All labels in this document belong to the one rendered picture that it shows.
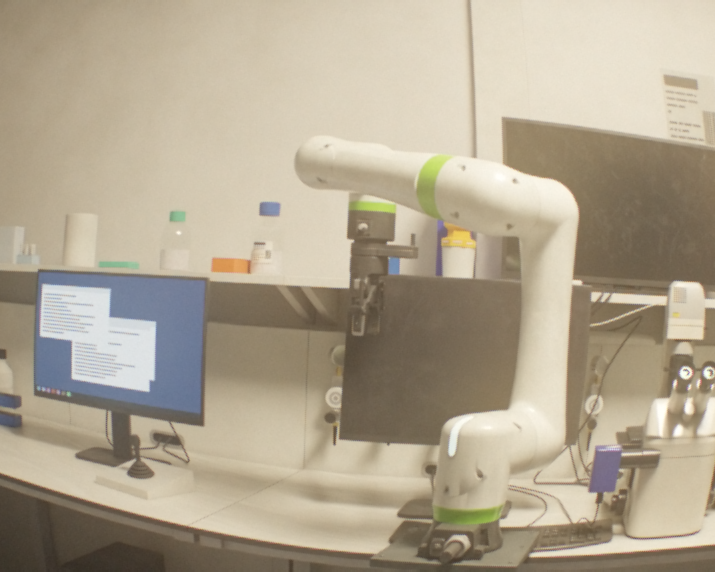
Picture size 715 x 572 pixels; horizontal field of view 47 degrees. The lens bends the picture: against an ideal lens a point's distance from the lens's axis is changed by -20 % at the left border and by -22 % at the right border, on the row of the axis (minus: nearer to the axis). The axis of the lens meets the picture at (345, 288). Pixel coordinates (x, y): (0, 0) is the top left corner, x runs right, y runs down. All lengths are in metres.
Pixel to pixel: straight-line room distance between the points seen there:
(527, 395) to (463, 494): 0.23
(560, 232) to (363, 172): 0.37
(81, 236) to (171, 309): 0.57
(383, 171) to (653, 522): 0.89
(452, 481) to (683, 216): 1.17
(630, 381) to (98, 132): 1.86
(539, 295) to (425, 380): 0.47
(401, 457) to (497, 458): 1.07
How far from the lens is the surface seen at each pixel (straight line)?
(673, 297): 1.97
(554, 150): 2.44
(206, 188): 2.87
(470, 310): 2.05
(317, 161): 1.83
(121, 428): 2.45
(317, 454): 2.65
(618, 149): 2.45
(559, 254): 1.66
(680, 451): 1.78
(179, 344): 2.30
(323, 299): 2.58
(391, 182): 1.68
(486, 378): 2.04
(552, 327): 1.67
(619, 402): 2.55
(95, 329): 2.39
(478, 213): 1.54
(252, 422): 2.69
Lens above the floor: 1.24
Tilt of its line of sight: level
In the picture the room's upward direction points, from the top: 3 degrees clockwise
